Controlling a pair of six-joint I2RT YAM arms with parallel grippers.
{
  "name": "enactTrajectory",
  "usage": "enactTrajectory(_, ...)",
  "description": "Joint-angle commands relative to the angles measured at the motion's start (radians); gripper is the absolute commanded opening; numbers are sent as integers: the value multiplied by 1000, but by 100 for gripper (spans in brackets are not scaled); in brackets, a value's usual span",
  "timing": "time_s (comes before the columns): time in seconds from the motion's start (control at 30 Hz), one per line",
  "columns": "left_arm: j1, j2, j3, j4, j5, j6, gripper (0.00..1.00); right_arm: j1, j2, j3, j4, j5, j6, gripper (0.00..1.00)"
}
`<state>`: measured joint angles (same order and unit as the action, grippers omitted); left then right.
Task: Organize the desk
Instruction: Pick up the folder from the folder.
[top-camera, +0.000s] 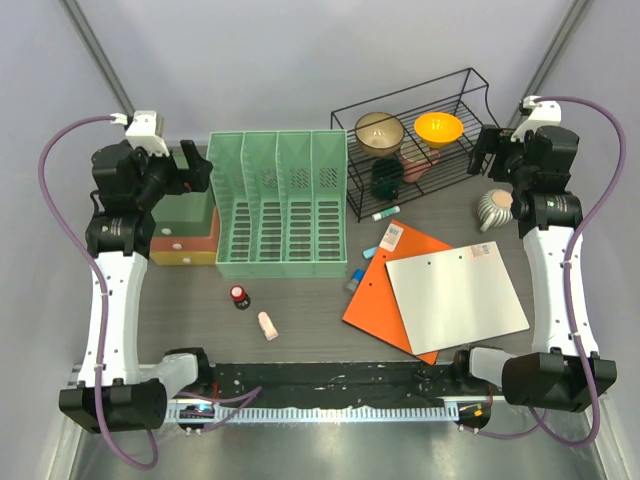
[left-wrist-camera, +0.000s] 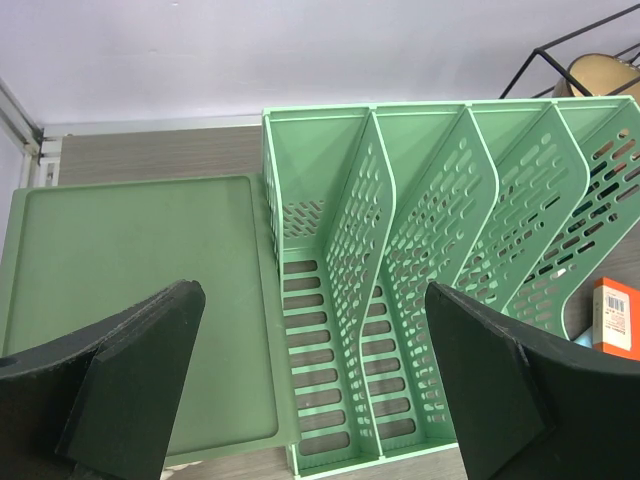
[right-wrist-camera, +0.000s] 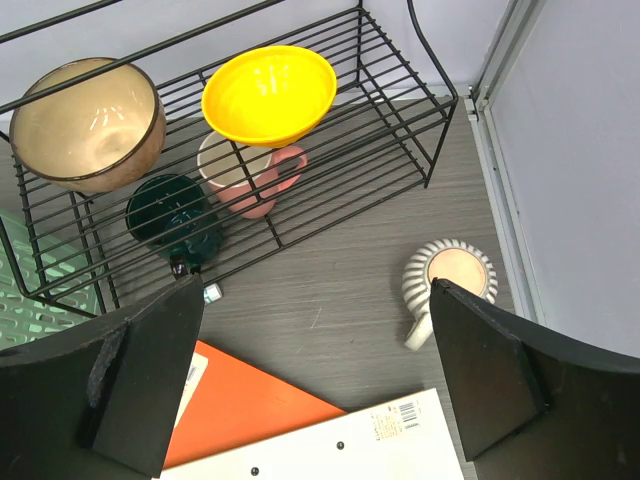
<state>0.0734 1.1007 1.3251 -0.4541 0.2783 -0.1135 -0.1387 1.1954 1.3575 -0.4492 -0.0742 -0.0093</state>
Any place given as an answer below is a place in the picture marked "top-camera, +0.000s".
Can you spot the orange folder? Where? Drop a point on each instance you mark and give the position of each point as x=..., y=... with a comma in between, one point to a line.
x=373, y=308

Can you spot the green file organizer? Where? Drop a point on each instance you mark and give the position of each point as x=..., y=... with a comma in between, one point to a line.
x=281, y=200

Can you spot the light blue highlighter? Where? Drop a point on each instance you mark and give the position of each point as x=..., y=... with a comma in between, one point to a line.
x=369, y=253

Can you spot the blue grey bottle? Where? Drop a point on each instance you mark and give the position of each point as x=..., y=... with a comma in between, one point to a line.
x=355, y=280

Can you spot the orange bowl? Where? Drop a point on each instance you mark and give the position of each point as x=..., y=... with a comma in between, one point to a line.
x=438, y=129

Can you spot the stacked drawer box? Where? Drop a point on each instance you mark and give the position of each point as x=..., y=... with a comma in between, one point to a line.
x=187, y=230

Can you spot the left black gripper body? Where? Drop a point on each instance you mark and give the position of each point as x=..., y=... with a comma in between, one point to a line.
x=171, y=180

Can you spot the green white glue stick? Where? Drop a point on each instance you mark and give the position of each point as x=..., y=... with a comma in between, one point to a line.
x=378, y=216

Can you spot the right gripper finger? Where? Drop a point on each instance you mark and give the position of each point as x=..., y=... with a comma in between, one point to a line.
x=486, y=141
x=475, y=166

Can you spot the dark green mug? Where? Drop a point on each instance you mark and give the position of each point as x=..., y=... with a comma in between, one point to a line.
x=386, y=178

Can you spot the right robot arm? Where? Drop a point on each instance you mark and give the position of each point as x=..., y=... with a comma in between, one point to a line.
x=564, y=370

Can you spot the brown glass bowl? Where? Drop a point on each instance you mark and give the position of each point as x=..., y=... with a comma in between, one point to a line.
x=379, y=134

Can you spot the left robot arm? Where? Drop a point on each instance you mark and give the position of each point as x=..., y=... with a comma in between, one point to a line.
x=111, y=388

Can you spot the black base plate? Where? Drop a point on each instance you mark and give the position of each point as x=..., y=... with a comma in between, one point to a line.
x=338, y=385

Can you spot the white cable tray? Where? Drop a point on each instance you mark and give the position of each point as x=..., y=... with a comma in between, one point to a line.
x=186, y=413

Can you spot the pink eraser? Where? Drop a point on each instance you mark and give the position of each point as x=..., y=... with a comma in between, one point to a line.
x=269, y=330

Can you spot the striped ceramic mug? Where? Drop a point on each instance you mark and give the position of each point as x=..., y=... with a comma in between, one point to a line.
x=494, y=209

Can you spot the black wire rack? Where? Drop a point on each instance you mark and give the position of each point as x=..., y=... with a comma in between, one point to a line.
x=463, y=93

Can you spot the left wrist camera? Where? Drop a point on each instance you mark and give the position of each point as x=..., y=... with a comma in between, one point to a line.
x=144, y=129

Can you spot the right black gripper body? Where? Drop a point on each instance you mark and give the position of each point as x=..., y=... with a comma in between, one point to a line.
x=509, y=151

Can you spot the white folder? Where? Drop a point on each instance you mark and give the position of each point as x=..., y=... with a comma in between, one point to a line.
x=455, y=297

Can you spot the pink mug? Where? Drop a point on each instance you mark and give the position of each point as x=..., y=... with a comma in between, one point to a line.
x=416, y=160

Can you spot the red black stamp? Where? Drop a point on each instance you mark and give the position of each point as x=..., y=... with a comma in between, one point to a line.
x=240, y=297

